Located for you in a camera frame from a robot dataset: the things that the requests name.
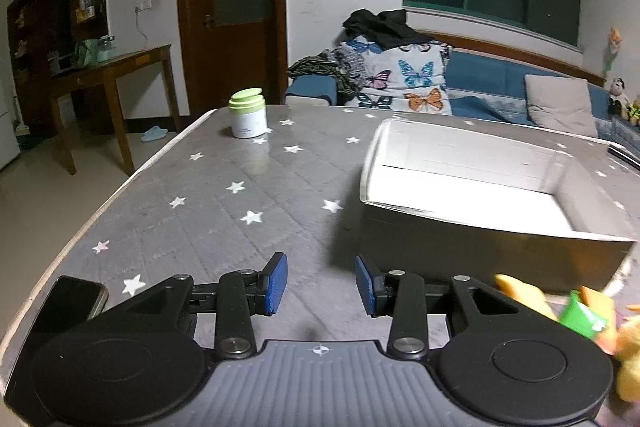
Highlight wooden side table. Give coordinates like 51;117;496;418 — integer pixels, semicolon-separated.
49;45;182;176

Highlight pale green bags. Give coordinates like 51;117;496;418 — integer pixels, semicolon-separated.
75;34;119;66

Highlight white jar with green lid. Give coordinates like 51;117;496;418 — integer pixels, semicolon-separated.
228;88;271;139

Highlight beige pillow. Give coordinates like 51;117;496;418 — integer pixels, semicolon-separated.
524;74;600;138

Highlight panda plush toy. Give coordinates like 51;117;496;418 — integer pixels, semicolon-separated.
607;77;632;118

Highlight hanging wall toy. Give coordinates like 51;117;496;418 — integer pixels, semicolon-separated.
606;27;624;72

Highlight grey cardboard box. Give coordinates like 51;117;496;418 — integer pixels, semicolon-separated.
359;118;637;295

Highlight butterfly print pillow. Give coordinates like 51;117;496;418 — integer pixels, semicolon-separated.
336;38;453;116

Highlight orange packet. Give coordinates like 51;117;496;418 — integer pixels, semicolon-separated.
579;286;619;354

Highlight white fridge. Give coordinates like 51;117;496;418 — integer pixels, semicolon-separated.
0;94;21;168

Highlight brown wooden door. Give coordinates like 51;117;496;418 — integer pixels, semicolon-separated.
176;0;288;120

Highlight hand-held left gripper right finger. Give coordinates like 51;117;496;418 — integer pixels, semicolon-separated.
354;254;546;358

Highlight black clothes pile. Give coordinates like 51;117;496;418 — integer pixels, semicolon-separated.
343;8;433;50

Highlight green packet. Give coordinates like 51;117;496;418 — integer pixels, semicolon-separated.
558;291;609;339

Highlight dark striped cloth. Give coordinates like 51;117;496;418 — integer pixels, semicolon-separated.
287;48;368;106

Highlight black smartphone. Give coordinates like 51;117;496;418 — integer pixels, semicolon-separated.
30;276;110;334

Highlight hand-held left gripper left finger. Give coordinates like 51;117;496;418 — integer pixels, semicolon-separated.
95;252;289;360

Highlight dark wooden shelf unit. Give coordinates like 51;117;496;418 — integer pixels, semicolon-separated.
7;0;108;130

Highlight yellow fluffy plush toy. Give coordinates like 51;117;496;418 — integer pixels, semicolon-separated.
611;314;640;404

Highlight black flat device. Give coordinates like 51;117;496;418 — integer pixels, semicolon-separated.
606;145;640;170

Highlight blue sofa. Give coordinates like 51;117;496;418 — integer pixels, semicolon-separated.
284;32;640;142

